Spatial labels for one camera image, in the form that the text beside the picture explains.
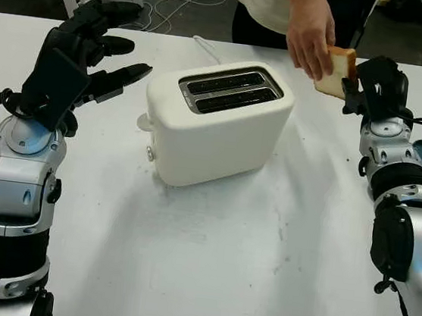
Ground person's bare hand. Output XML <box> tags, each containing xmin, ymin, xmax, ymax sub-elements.
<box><xmin>280</xmin><ymin>0</ymin><xmax>342</xmax><ymax>83</ymax></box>

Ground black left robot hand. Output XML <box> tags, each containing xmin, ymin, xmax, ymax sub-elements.
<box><xmin>33</xmin><ymin>0</ymin><xmax>161</xmax><ymax>146</ymax></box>

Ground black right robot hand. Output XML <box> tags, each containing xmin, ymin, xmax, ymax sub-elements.
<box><xmin>336</xmin><ymin>52</ymin><xmax>421</xmax><ymax>123</ymax></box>

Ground slice of toast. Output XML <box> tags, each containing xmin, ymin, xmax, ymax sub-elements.
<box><xmin>312</xmin><ymin>44</ymin><xmax>361</xmax><ymax>102</ymax></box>

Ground person in dark trousers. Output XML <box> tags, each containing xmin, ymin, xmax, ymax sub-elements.
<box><xmin>230</xmin><ymin>0</ymin><xmax>381</xmax><ymax>61</ymax></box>

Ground white toaster lever knob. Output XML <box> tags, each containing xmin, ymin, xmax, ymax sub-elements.
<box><xmin>136</xmin><ymin>112</ymin><xmax>157</xmax><ymax>133</ymax></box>

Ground white two-slot toaster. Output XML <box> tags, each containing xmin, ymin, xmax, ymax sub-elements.
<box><xmin>135</xmin><ymin>49</ymin><xmax>300</xmax><ymax>200</ymax></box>

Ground white toaster power cord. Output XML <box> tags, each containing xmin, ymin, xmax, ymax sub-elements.
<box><xmin>189</xmin><ymin>35</ymin><xmax>226</xmax><ymax>65</ymax></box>

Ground white cables on floor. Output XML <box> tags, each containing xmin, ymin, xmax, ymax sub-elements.
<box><xmin>73</xmin><ymin>0</ymin><xmax>239</xmax><ymax>42</ymax></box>

